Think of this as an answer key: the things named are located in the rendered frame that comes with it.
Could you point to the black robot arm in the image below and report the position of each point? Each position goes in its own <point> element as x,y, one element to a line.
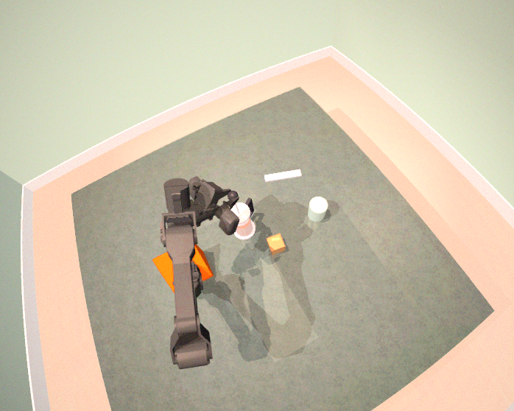
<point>190,344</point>

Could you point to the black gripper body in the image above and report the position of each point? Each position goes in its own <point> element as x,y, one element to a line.
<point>228,221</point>

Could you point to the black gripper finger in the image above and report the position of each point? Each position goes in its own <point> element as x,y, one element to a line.
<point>229,204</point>
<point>224,192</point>

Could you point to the glass french press with black knob plunger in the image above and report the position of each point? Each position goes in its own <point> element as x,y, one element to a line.
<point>244,211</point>

